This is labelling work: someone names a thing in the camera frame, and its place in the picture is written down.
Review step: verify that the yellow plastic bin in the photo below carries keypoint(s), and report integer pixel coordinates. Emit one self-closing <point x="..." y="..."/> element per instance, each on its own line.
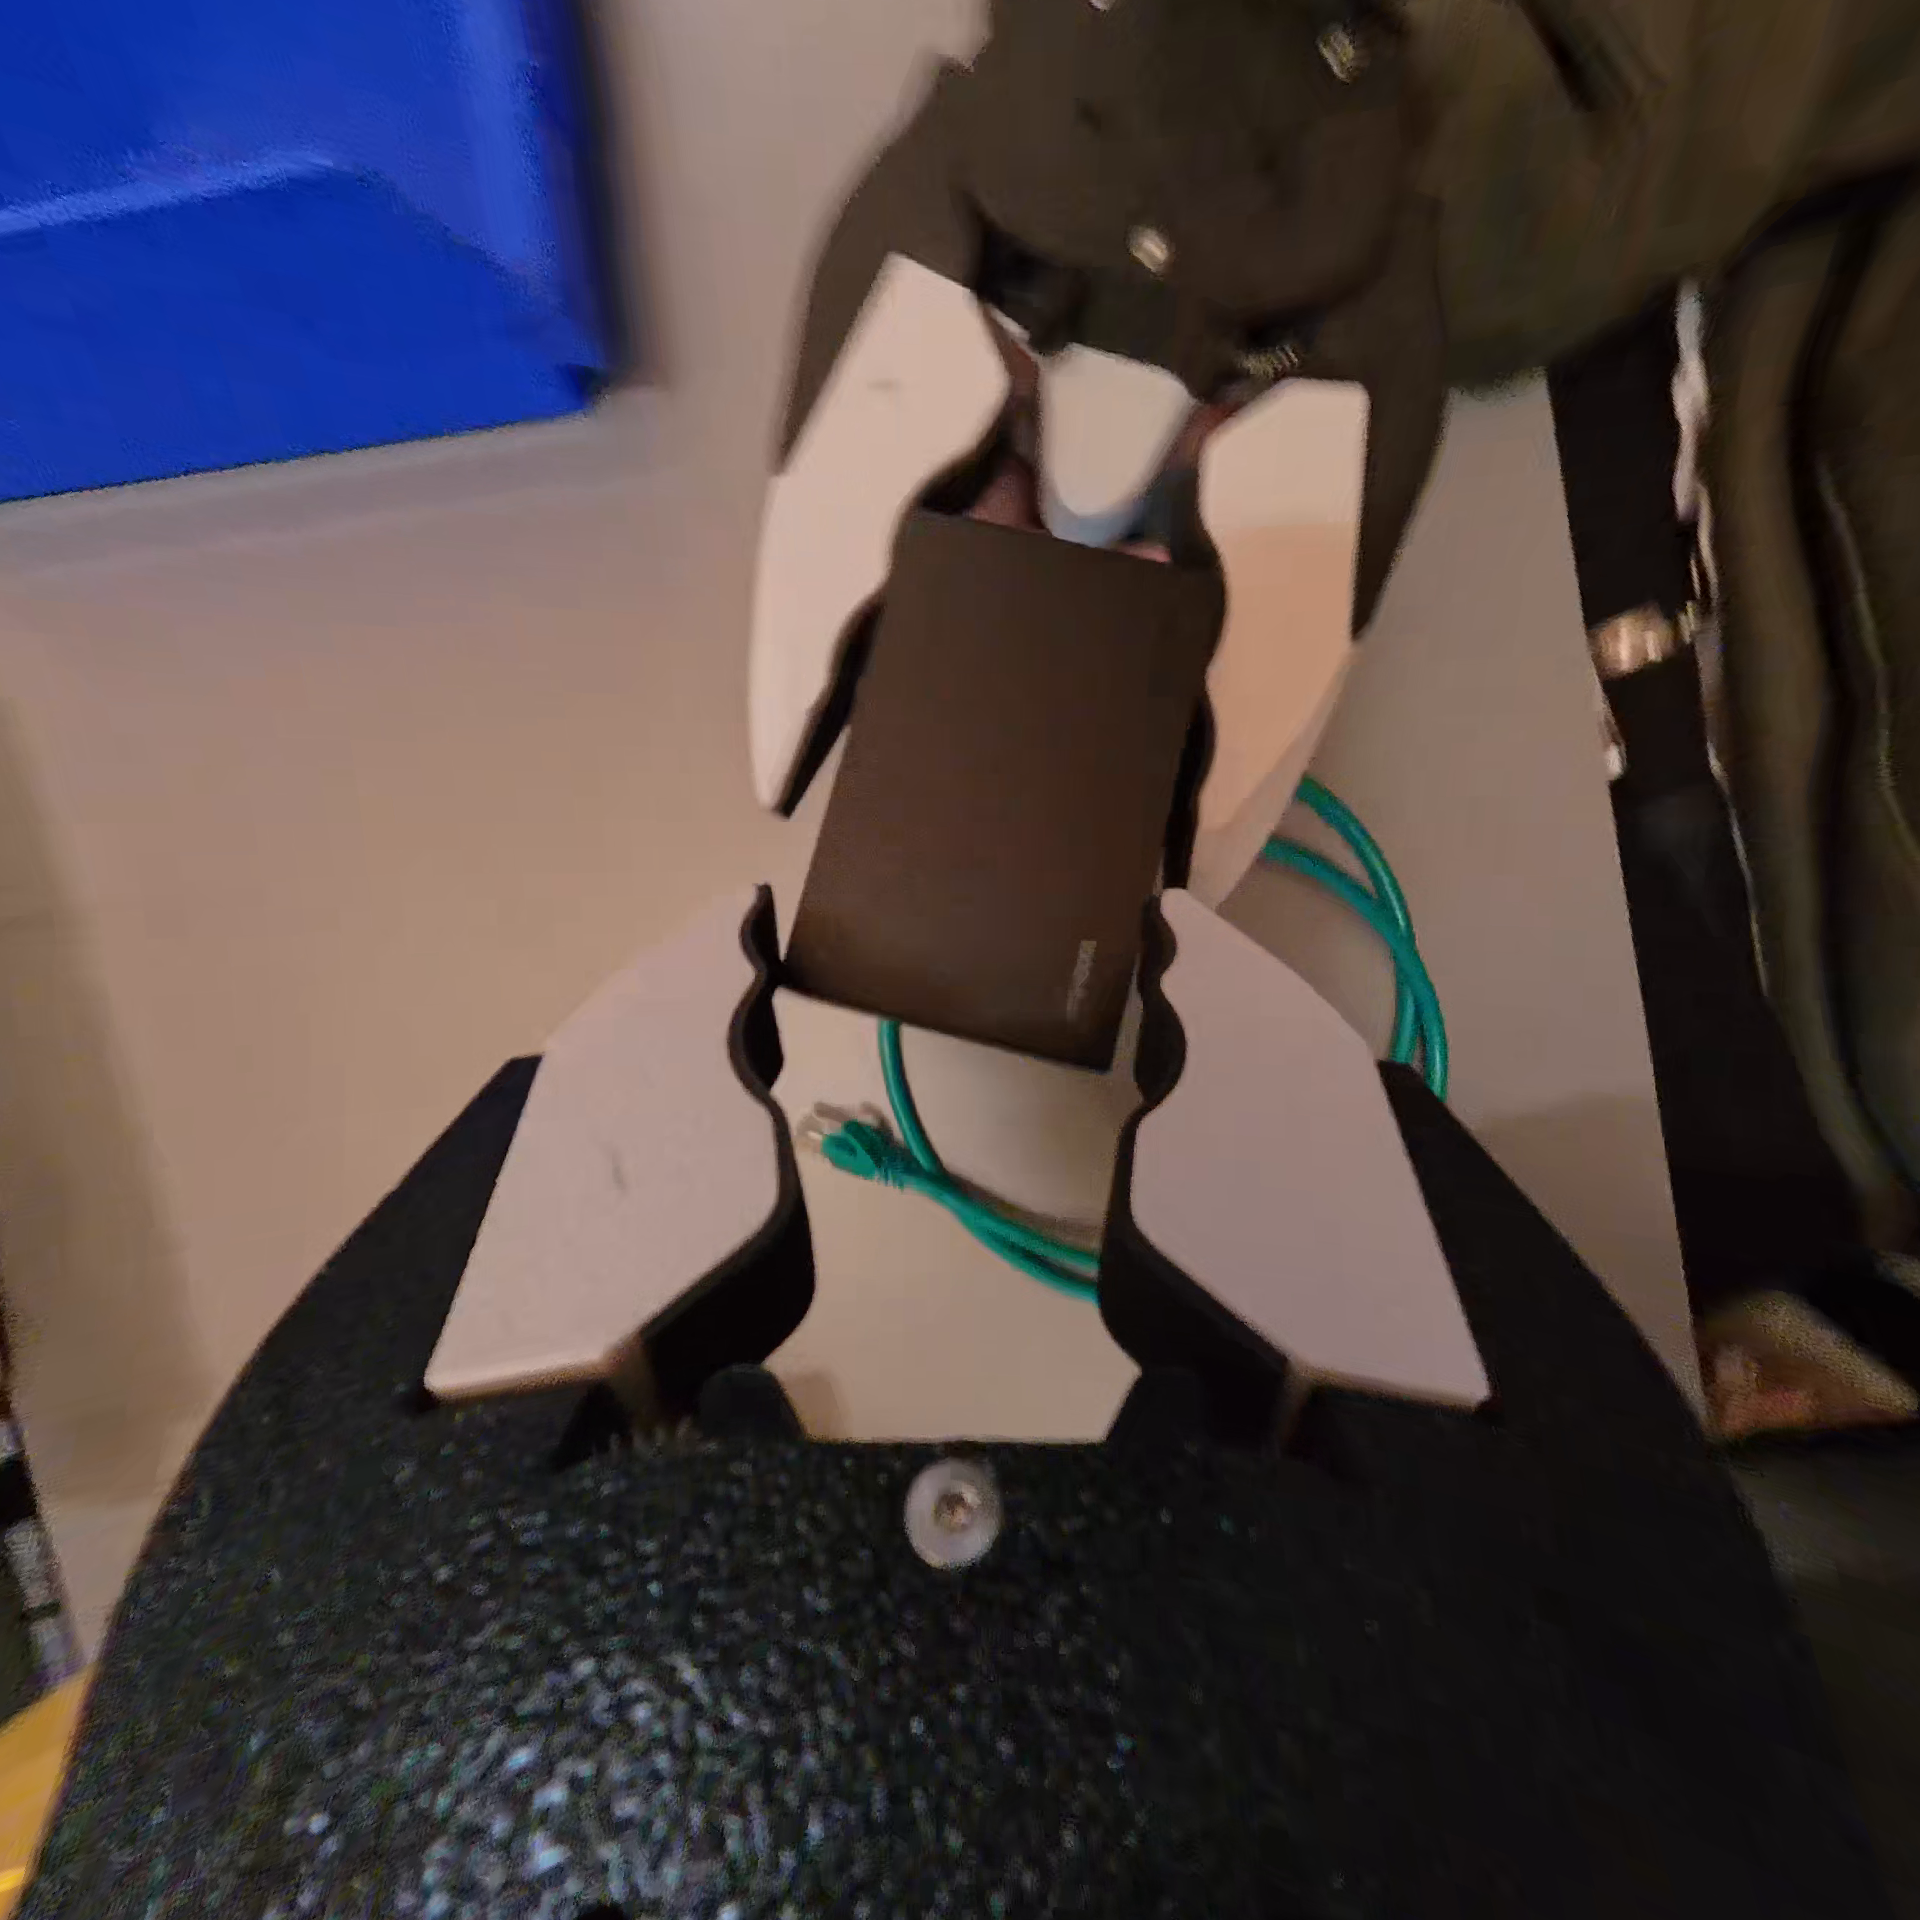
<point x="29" y="1801"/>

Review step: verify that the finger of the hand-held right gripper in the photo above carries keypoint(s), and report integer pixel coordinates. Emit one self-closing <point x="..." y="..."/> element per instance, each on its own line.
<point x="1290" y="570"/>
<point x="856" y="436"/>

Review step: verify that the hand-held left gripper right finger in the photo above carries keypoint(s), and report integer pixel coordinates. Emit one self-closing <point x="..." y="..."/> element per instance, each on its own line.
<point x="1290" y="1186"/>

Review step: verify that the blue plastic bin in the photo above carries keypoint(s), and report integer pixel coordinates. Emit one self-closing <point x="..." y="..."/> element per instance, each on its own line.
<point x="270" y="225"/>

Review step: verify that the black network switch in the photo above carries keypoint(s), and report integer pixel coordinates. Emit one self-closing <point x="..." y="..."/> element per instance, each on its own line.
<point x="990" y="780"/>

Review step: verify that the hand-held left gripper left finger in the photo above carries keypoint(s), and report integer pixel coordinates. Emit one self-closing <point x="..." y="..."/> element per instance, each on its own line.
<point x="628" y="1201"/>

